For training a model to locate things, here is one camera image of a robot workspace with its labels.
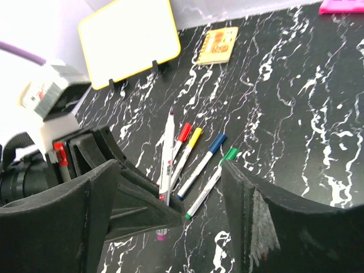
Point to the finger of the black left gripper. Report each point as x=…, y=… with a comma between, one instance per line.
x=91, y=147
x=137, y=209

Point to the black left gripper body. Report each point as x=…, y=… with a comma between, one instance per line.
x=33, y=173

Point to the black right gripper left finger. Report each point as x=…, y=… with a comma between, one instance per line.
x=61, y=229

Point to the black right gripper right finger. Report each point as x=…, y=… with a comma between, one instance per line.
x=275, y=230

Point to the white magenta marker pen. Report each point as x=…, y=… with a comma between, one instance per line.
x=167, y=159

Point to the white green marker pen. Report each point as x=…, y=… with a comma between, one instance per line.
x=203, y=195

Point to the white blue marker pen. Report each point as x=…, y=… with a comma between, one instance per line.
x=183, y=190

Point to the white yellow marker pen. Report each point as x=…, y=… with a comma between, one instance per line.
x=180, y=166

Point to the red pen cap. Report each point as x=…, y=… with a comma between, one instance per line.
x=185, y=133

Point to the magenta pen cap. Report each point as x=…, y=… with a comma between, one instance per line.
x=161, y=234

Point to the white red marker pen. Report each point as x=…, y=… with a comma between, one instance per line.
x=176, y=148

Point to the green pen cap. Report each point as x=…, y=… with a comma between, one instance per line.
x=230, y=155

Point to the yellow pen cap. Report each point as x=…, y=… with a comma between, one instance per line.
x=196, y=134

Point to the blue pen cap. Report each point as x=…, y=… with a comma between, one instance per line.
x=218, y=141

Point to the black whiteboard stand clip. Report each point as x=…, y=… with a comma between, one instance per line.
x=112, y=84

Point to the yellow framed whiteboard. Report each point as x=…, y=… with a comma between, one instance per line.
x=125, y=38

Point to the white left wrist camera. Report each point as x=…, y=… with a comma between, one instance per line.
x=48, y=102

